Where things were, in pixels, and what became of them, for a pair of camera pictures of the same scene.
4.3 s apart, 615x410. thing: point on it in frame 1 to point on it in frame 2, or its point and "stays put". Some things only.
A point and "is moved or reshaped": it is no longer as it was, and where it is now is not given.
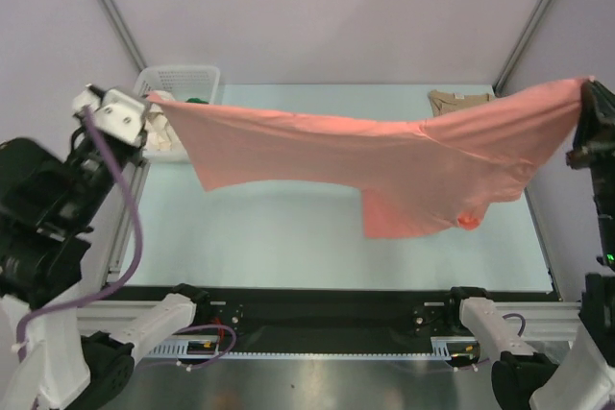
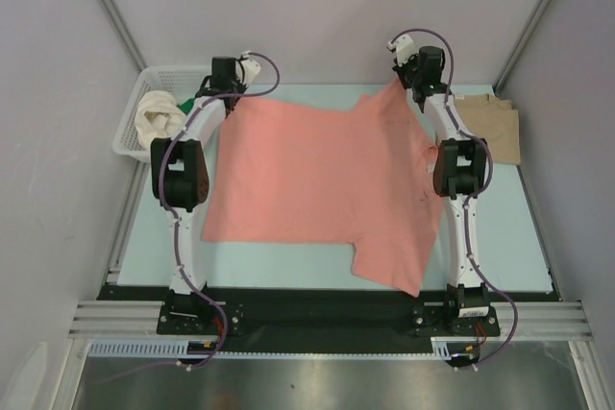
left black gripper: [138, 153] to [240, 85]
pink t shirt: [449, 166] is moved or reshaped
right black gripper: [593, 123] to [418, 94]
